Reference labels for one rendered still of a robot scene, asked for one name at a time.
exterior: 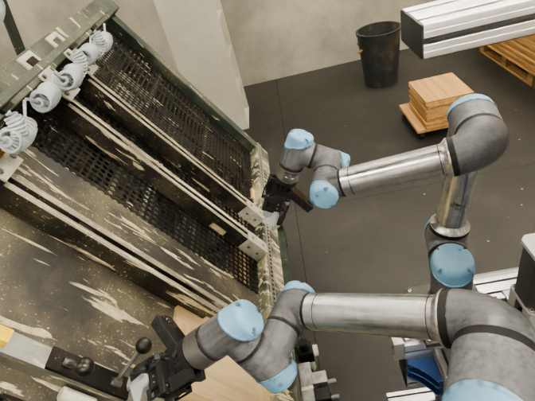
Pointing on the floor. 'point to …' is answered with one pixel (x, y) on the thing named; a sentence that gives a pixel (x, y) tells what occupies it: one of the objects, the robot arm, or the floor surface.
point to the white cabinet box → (205, 53)
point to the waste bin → (380, 52)
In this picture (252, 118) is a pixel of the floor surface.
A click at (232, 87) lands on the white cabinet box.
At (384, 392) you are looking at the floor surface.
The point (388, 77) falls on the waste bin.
